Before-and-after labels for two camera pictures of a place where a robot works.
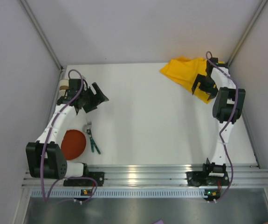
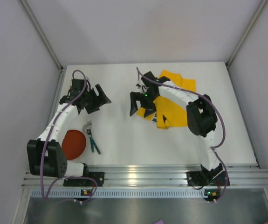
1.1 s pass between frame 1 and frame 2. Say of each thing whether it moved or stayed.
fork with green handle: stayed
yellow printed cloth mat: moved
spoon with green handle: stayed
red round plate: stayed
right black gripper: moved
